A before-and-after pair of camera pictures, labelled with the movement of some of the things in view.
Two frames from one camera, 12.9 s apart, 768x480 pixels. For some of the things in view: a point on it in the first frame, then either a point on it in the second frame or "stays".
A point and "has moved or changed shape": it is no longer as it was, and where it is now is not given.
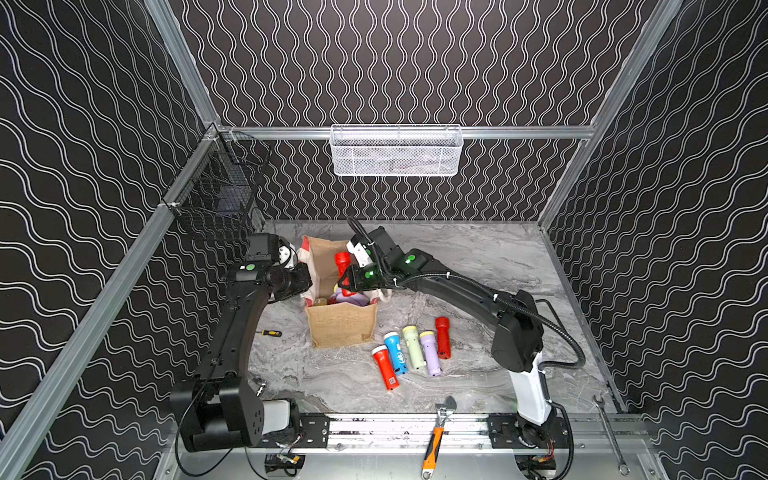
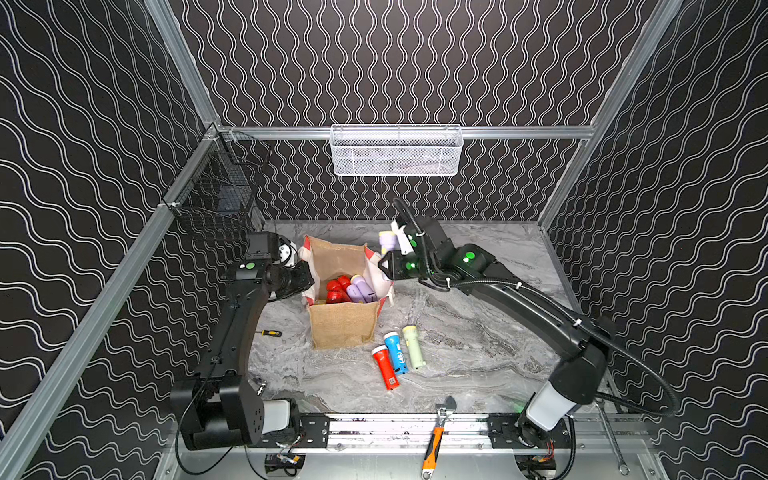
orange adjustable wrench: (444, 411) stays
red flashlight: (342, 260) -> (334, 285)
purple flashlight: (431, 354) has moved or changed shape
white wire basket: (396, 150) stays
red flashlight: (386, 367) stays
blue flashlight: (397, 353) stays
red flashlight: (442, 324) -> (337, 296)
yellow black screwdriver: (270, 332) stays
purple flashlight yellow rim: (358, 299) has moved or changed shape
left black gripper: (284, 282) stays
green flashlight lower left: (414, 347) stays
